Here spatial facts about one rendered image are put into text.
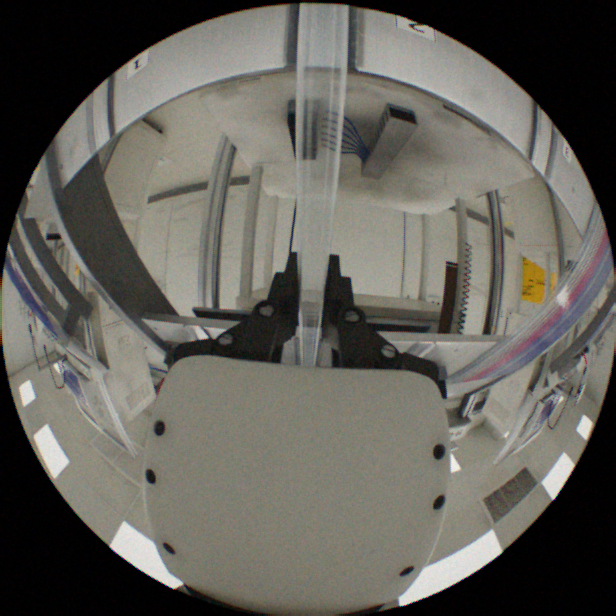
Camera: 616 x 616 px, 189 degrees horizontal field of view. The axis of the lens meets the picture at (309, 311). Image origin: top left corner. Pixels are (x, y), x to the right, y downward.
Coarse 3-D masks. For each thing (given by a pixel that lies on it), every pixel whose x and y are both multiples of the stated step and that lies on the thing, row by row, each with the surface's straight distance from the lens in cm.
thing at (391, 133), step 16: (288, 112) 39; (384, 112) 41; (400, 112) 40; (384, 128) 40; (400, 128) 39; (416, 128) 39; (352, 144) 48; (384, 144) 44; (400, 144) 43; (368, 160) 50; (384, 160) 49; (368, 176) 57; (464, 432) 76
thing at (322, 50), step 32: (320, 32) 8; (320, 64) 7; (320, 96) 7; (320, 128) 7; (320, 160) 7; (320, 192) 7; (320, 224) 8; (320, 256) 9; (320, 288) 11; (320, 320) 13
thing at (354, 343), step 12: (348, 312) 9; (360, 312) 9; (348, 324) 9; (360, 324) 9; (348, 336) 8; (360, 336) 8; (348, 348) 8; (360, 348) 8; (336, 360) 10; (348, 360) 8; (360, 360) 8; (372, 360) 8
